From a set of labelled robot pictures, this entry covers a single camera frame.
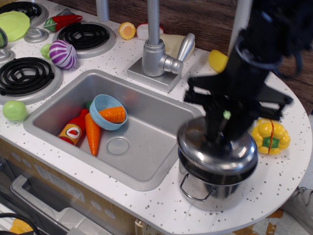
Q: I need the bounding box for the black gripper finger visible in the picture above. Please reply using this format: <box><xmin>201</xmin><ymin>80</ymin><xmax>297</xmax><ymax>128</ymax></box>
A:
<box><xmin>205</xmin><ymin>102</ymin><xmax>228</xmax><ymax>142</ymax></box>
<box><xmin>224</xmin><ymin>115</ymin><xmax>253</xmax><ymax>142</ymax></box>

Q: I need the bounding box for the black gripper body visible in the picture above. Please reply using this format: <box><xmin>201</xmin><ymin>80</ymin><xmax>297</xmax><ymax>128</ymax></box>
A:
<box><xmin>184</xmin><ymin>29</ymin><xmax>293</xmax><ymax>121</ymax></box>

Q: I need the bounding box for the steel pot lid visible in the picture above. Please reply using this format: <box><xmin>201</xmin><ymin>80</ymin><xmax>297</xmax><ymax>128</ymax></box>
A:
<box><xmin>177</xmin><ymin>117</ymin><xmax>258</xmax><ymax>175</ymax></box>

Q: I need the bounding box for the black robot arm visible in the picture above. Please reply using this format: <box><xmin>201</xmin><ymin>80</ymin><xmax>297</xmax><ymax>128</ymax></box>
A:
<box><xmin>184</xmin><ymin>0</ymin><xmax>313</xmax><ymax>142</ymax></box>

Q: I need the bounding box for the stainless steel pot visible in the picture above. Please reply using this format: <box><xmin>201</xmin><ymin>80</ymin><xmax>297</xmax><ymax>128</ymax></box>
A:
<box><xmin>178</xmin><ymin>150</ymin><xmax>258</xmax><ymax>211</ymax></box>

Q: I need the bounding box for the green toy cabbage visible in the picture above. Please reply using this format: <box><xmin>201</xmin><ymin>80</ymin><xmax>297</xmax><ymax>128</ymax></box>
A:
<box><xmin>223</xmin><ymin>110</ymin><xmax>231</xmax><ymax>120</ymax></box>

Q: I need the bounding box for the yellow toy bell pepper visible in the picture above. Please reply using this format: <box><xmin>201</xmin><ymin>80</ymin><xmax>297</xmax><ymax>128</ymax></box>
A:
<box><xmin>251</xmin><ymin>118</ymin><xmax>291</xmax><ymax>155</ymax></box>

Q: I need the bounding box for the yellow toy banana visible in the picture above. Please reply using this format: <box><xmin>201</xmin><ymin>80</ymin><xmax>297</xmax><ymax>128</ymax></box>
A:
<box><xmin>208</xmin><ymin>49</ymin><xmax>228</xmax><ymax>73</ymax></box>

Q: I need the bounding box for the silver toy faucet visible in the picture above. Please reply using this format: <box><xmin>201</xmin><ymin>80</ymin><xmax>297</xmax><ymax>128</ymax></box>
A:
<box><xmin>127</xmin><ymin>0</ymin><xmax>195</xmax><ymax>93</ymax></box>

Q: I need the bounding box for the cream toy cheese wedge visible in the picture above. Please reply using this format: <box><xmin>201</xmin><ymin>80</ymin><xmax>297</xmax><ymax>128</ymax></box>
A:
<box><xmin>160</xmin><ymin>33</ymin><xmax>185</xmax><ymax>59</ymax></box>

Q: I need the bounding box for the silver sink basin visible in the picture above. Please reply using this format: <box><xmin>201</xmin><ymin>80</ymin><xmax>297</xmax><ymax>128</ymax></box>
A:
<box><xmin>23</xmin><ymin>70</ymin><xmax>201</xmax><ymax>190</ymax></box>

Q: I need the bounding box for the grey right support pole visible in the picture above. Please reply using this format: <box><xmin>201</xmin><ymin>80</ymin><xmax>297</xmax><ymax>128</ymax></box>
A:
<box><xmin>227</xmin><ymin>0</ymin><xmax>253</xmax><ymax>56</ymax></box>

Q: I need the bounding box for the grey support pole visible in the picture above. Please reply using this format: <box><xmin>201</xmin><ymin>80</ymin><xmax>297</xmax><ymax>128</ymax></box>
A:
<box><xmin>96</xmin><ymin>0</ymin><xmax>110</xmax><ymax>22</ymax></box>
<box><xmin>227</xmin><ymin>0</ymin><xmax>253</xmax><ymax>56</ymax></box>

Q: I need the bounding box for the orange carrot in bowl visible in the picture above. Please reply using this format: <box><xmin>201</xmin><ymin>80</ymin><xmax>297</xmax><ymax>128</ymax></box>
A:
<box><xmin>98</xmin><ymin>106</ymin><xmax>126</xmax><ymax>123</ymax></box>

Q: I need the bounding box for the grey shoe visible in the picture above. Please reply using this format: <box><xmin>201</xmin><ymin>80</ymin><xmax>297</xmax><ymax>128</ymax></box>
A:
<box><xmin>281</xmin><ymin>187</ymin><xmax>313</xmax><ymax>234</ymax></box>

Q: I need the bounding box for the red white toy cheese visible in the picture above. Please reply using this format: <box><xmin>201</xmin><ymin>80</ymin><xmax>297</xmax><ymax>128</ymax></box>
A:
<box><xmin>136</xmin><ymin>23</ymin><xmax>156</xmax><ymax>40</ymax></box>

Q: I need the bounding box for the light blue toy bowl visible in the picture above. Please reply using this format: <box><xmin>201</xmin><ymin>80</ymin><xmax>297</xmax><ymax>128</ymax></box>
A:
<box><xmin>89</xmin><ymin>94</ymin><xmax>128</xmax><ymax>131</ymax></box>

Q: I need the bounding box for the orange carrot in sink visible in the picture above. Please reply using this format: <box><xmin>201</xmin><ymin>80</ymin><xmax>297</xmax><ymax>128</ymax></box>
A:
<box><xmin>85</xmin><ymin>113</ymin><xmax>100</xmax><ymax>156</ymax></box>

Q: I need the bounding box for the yellow toy corn piece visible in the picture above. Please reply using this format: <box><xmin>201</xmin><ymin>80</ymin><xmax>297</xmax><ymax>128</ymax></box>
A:
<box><xmin>118</xmin><ymin>22</ymin><xmax>136</xmax><ymax>40</ymax></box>

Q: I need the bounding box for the red toy ketchup bottle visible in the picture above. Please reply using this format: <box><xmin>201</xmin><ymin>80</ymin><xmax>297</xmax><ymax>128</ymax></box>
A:
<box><xmin>58</xmin><ymin>108</ymin><xmax>89</xmax><ymax>145</ymax></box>

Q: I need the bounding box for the grey left support pole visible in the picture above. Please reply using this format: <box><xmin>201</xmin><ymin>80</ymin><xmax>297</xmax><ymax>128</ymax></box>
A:
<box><xmin>96</xmin><ymin>0</ymin><xmax>110</xmax><ymax>22</ymax></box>

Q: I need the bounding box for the purple striped toy onion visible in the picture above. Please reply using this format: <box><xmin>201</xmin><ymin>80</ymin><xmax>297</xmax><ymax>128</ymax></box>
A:
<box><xmin>49</xmin><ymin>40</ymin><xmax>78</xmax><ymax>69</ymax></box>

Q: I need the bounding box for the small green toy vegetable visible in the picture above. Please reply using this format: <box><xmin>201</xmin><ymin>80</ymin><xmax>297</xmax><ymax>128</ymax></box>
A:
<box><xmin>40</xmin><ymin>44</ymin><xmax>51</xmax><ymax>59</ymax></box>

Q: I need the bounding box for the red toy chili pepper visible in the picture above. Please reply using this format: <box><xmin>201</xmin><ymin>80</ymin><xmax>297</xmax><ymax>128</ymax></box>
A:
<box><xmin>44</xmin><ymin>14</ymin><xmax>83</xmax><ymax>32</ymax></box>

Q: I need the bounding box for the silver stove knob upper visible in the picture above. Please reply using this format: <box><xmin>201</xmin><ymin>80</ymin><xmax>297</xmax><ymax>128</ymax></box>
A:
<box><xmin>24</xmin><ymin>28</ymin><xmax>49</xmax><ymax>44</ymax></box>

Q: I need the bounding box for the silver stove knob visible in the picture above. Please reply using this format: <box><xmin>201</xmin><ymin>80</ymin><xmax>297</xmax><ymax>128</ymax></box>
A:
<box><xmin>0</xmin><ymin>48</ymin><xmax>16</xmax><ymax>66</ymax></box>
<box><xmin>24</xmin><ymin>28</ymin><xmax>49</xmax><ymax>44</ymax></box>

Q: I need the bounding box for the front left black burner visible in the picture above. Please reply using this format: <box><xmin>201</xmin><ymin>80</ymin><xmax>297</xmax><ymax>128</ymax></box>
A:
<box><xmin>0</xmin><ymin>57</ymin><xmax>63</xmax><ymax>105</ymax></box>

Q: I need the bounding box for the green toy apple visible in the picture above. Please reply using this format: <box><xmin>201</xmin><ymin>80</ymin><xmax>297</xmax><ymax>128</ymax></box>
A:
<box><xmin>2</xmin><ymin>100</ymin><xmax>27</xmax><ymax>121</ymax></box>

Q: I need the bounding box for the rear left black burner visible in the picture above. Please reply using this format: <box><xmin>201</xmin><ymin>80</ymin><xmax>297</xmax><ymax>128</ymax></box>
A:
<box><xmin>0</xmin><ymin>1</ymin><xmax>48</xmax><ymax>27</ymax></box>

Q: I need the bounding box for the silver stove knob lower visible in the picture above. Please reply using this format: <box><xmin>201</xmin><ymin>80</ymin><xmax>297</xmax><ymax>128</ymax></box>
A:
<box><xmin>0</xmin><ymin>48</ymin><xmax>16</xmax><ymax>66</ymax></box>

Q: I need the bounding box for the yellow toy on floor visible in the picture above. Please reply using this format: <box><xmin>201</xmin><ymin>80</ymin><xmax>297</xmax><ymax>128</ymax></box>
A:
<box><xmin>9</xmin><ymin>218</ymin><xmax>33</xmax><ymax>235</ymax></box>

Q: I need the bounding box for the light green toy plate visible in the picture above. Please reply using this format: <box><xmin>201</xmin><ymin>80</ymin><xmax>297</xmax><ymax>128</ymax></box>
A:
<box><xmin>0</xmin><ymin>11</ymin><xmax>30</xmax><ymax>42</ymax></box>

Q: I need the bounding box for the dark green toy at edge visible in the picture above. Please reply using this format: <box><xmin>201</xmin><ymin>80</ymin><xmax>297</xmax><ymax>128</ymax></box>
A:
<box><xmin>0</xmin><ymin>28</ymin><xmax>8</xmax><ymax>48</ymax></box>

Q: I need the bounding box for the grey oven door handle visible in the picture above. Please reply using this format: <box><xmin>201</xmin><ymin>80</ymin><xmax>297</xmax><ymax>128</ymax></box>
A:
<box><xmin>10</xmin><ymin>175</ymin><xmax>85</xmax><ymax>232</ymax></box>

